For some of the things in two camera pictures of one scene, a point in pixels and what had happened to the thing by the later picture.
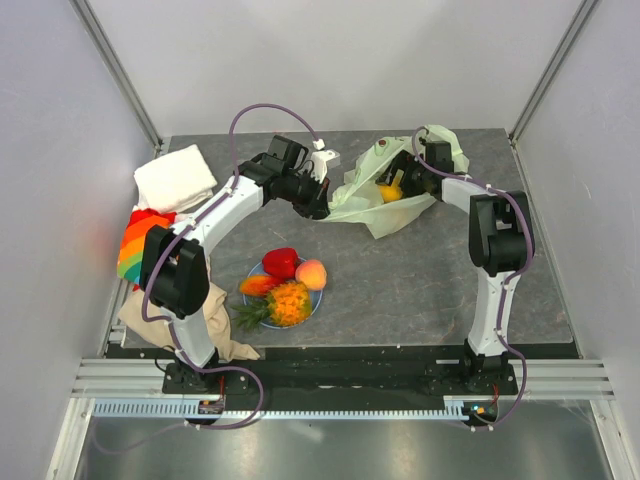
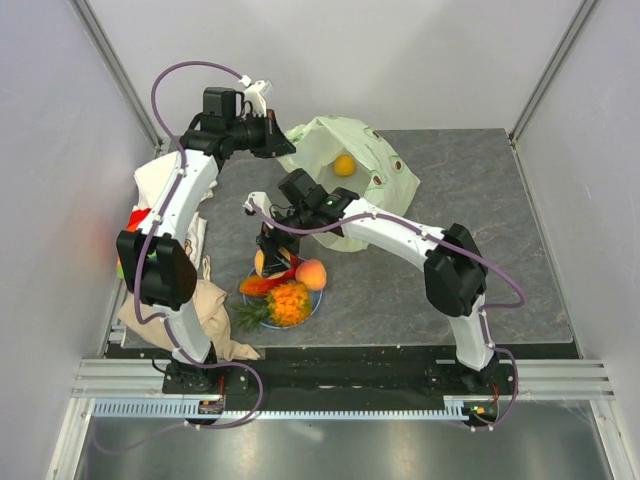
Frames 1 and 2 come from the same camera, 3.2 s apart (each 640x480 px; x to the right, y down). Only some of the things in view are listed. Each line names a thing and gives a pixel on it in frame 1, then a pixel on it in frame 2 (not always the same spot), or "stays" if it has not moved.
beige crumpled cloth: x=154 y=323 stays
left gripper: x=316 y=207 → x=274 y=143
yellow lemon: x=391 y=192 → x=345 y=165
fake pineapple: x=287 y=304 stays
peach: x=312 y=273 stays
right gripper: x=406 y=162 → x=269 y=241
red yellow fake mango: x=256 y=285 stays
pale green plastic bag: x=359 y=200 → x=345 y=153
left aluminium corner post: x=123 y=74 stays
